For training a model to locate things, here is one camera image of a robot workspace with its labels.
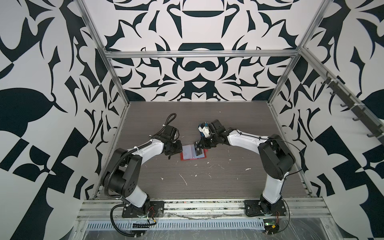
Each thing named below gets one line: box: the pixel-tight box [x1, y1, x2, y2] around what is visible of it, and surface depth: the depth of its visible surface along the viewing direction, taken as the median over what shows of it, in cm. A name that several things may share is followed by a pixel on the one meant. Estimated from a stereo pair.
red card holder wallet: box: [180, 144, 208, 161], surface depth 94 cm
